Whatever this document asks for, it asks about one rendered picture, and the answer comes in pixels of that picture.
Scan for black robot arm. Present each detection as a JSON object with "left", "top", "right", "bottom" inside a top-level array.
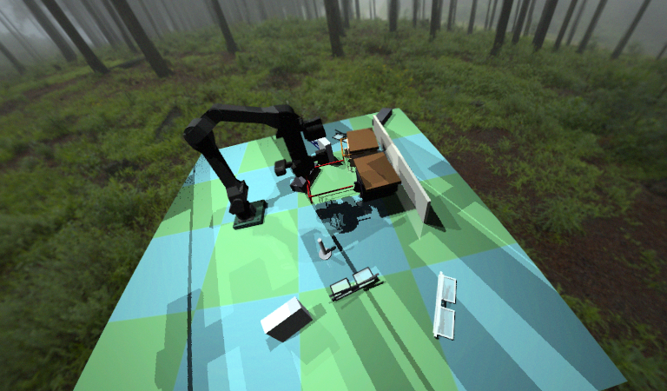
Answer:
[{"left": 183, "top": 103, "right": 326, "bottom": 222}]

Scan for white flat panel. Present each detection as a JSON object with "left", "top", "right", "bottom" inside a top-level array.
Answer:
[{"left": 373, "top": 115, "right": 431, "bottom": 223}]

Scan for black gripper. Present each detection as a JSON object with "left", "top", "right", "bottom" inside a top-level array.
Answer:
[{"left": 274, "top": 143, "right": 329, "bottom": 176}]

